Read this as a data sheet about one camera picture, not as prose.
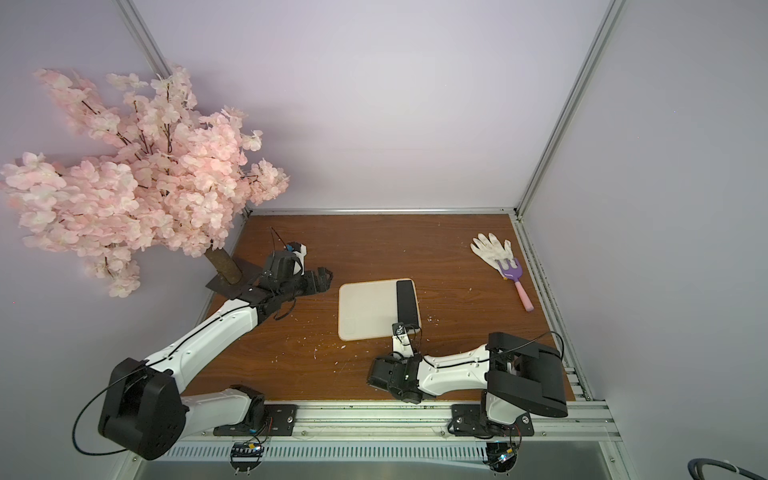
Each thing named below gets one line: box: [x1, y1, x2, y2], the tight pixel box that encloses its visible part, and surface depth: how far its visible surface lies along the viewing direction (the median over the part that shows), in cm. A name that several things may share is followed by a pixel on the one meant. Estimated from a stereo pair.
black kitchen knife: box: [396, 280, 420, 329], surface depth 96 cm
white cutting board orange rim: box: [338, 278, 422, 341], surface depth 95 cm
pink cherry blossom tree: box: [0, 68, 289, 298], surface depth 66 cm
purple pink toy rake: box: [497, 258, 534, 312], surface depth 101 cm
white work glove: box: [470, 232, 517, 278], surface depth 109 cm
